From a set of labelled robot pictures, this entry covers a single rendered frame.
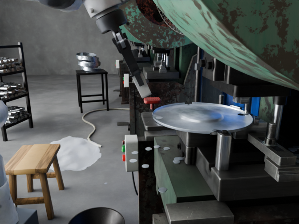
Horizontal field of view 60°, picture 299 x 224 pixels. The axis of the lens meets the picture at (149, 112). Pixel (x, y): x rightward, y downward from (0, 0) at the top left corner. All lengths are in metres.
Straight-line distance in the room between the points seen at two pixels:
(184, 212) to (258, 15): 0.45
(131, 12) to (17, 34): 5.91
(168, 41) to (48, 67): 5.80
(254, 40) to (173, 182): 0.49
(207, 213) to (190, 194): 0.07
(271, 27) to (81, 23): 7.16
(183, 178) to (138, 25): 1.50
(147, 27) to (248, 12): 1.79
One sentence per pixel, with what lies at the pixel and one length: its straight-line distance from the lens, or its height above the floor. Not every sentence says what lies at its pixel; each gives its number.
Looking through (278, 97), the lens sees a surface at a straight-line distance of 0.76.
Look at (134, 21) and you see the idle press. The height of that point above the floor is 1.12.
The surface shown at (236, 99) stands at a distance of 0.80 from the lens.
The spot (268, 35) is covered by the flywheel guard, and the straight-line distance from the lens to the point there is 0.28.
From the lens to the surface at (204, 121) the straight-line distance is 0.73.
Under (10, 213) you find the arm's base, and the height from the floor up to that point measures 0.50.
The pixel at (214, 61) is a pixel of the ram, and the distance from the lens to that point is 0.72.
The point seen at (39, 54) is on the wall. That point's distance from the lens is 7.62.
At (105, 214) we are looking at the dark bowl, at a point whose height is 0.04.
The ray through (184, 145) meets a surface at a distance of 0.78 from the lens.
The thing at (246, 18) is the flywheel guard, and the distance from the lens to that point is 0.27.
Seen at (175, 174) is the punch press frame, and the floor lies 0.64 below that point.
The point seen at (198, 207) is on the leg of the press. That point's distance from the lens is 0.63.
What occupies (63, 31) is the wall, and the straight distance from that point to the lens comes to 7.45.
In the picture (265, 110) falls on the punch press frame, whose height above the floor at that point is 0.74.
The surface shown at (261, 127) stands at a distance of 0.79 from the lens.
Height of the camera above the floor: 1.01
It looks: 16 degrees down
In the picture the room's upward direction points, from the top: straight up
